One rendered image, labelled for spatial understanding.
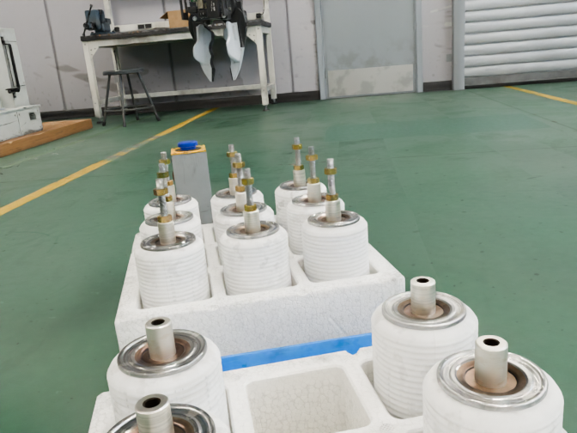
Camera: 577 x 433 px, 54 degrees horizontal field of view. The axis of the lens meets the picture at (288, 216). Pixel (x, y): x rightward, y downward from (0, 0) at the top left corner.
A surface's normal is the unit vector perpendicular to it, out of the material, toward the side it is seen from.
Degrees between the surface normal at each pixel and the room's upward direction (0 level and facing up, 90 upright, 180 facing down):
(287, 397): 90
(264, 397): 90
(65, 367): 0
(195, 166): 90
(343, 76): 90
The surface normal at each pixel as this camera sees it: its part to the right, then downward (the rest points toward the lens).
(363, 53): -0.10, 0.29
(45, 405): -0.08, -0.96
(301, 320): 0.18, 0.26
